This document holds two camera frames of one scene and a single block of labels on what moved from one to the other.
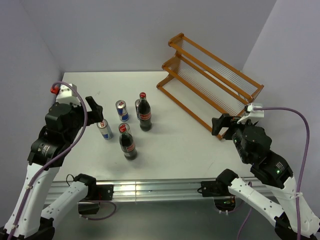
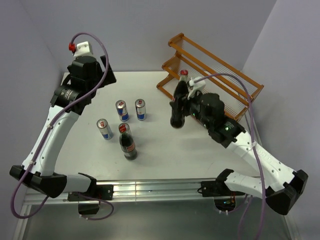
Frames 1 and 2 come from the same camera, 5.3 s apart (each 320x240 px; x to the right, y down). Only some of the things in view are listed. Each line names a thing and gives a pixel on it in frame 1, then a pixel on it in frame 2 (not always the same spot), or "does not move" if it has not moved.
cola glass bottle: x=126 y=142 does not move
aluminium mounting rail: x=154 y=190 does not move
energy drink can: x=122 y=110 does not move
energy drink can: x=105 y=129 does not move
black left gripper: x=96 y=114 to x=110 y=78
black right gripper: x=225 y=119 to x=199 y=97
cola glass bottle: x=144 y=113 to x=179 y=104
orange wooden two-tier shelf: x=204 y=86 does not move
